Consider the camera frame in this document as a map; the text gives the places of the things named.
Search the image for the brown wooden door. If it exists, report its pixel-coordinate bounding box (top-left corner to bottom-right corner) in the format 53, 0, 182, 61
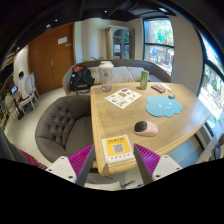
28, 23, 75, 94

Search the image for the wooden glass display cabinet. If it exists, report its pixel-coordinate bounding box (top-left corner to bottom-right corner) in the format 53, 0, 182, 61
105, 25, 135, 59

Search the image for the green drink can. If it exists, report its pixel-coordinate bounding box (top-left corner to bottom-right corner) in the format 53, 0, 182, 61
140, 70, 149, 90

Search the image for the black remote control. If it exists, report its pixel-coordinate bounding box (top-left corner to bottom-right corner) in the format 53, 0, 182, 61
151, 85, 165, 94

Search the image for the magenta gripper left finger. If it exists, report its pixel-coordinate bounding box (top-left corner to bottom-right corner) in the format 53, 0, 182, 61
45, 144, 97, 188

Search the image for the white pen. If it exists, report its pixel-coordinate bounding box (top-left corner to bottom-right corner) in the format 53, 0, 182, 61
160, 83, 172, 92

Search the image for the blue cloud-shaped mouse pad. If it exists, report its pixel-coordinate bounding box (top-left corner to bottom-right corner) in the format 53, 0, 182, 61
145, 96, 182, 117

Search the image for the white wooden chair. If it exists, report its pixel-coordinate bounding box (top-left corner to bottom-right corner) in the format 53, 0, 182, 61
19, 77, 39, 113

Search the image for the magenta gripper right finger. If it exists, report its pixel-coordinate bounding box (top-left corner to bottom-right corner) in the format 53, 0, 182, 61
133, 143, 183, 186

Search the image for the grey tufted armchair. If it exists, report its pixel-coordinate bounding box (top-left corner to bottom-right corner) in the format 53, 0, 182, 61
35, 95, 93, 162

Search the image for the black and orange backpack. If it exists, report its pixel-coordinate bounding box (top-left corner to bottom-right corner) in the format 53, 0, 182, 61
69, 65, 95, 92

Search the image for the yellow QR code sign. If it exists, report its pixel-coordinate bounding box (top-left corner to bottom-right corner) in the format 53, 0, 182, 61
102, 135, 134, 164

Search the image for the striped white cushion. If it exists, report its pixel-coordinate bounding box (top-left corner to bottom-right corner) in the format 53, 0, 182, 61
89, 66, 143, 84

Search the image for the pink and black computer mouse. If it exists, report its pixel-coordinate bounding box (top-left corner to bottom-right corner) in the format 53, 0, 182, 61
134, 121, 158, 137

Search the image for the grey curved sofa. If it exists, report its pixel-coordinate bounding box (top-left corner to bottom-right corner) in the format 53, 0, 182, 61
62, 59, 171, 95

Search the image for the person in white shirt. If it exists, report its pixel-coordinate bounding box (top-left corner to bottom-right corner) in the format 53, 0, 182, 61
18, 71, 29, 101

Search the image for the small blue eraser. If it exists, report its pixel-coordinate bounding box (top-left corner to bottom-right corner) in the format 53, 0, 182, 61
168, 95, 176, 99

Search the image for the white printed menu sheet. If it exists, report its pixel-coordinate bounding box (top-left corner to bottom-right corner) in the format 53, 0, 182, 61
105, 88, 141, 109

